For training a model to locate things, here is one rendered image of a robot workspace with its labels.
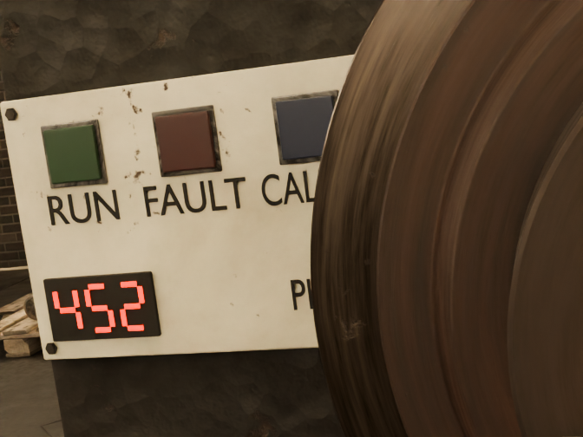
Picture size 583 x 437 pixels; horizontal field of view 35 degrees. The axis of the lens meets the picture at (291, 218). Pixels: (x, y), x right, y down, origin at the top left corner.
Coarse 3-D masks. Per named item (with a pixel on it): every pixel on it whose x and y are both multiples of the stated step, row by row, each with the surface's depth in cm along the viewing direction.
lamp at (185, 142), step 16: (192, 112) 58; (208, 112) 58; (160, 128) 59; (176, 128) 59; (192, 128) 58; (208, 128) 58; (160, 144) 59; (176, 144) 59; (192, 144) 59; (208, 144) 58; (176, 160) 59; (192, 160) 59; (208, 160) 58
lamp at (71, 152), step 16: (64, 128) 61; (80, 128) 60; (48, 144) 61; (64, 144) 61; (80, 144) 61; (96, 144) 61; (48, 160) 61; (64, 160) 61; (80, 160) 61; (96, 160) 61; (64, 176) 61; (80, 176) 61; (96, 176) 61
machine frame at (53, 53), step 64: (0, 0) 63; (64, 0) 62; (128, 0) 61; (192, 0) 60; (256, 0) 58; (320, 0) 57; (0, 64) 64; (64, 64) 63; (128, 64) 61; (192, 64) 60; (256, 64) 59; (64, 384) 67; (128, 384) 66; (192, 384) 64; (256, 384) 63; (320, 384) 62
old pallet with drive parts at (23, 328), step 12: (24, 300) 552; (0, 312) 538; (12, 312) 536; (24, 312) 517; (0, 324) 495; (12, 324) 499; (24, 324) 488; (36, 324) 487; (0, 336) 480; (12, 336) 478; (24, 336) 477; (36, 336) 475; (12, 348) 479; (24, 348) 478; (36, 348) 485
